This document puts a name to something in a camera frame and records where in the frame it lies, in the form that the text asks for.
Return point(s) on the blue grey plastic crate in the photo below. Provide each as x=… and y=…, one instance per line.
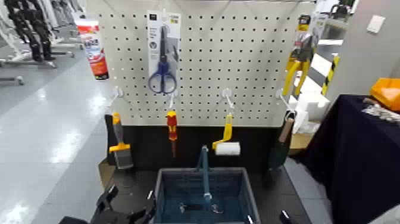
x=175, y=194

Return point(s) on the red white tube package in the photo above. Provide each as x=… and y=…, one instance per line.
x=93, y=47

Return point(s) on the orange plastic bin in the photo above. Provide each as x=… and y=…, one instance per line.
x=387, y=92

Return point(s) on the black cloth covered table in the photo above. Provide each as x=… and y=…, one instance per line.
x=359, y=162

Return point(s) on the black humanoid robot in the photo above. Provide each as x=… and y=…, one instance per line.
x=31, y=28

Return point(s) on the black yellow striped post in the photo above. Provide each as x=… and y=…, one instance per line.
x=330, y=73

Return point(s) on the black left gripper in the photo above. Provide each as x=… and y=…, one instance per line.
x=107, y=218

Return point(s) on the white foam blocks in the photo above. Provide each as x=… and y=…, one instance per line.
x=314, y=106

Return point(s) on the black panel under pegboard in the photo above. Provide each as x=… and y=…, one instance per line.
x=147, y=147

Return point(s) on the blue scissors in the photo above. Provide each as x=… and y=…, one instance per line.
x=163, y=53

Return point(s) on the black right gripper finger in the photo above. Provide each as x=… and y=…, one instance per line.
x=250, y=220
x=286, y=217

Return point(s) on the silvery bag of parts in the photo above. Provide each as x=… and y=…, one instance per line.
x=381, y=112

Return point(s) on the brown cardboard box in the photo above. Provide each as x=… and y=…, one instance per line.
x=300, y=141

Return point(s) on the brown cardboard sheet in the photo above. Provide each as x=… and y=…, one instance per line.
x=105, y=173

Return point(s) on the red yellow screwdriver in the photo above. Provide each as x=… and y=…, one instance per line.
x=172, y=126

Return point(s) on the white pegboard hook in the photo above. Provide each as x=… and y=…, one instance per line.
x=117, y=92
x=281, y=95
x=172, y=99
x=227, y=95

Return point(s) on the white perforated pegboard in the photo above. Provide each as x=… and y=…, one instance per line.
x=237, y=62

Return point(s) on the white wall switch plate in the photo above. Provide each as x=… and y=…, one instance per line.
x=375, y=24

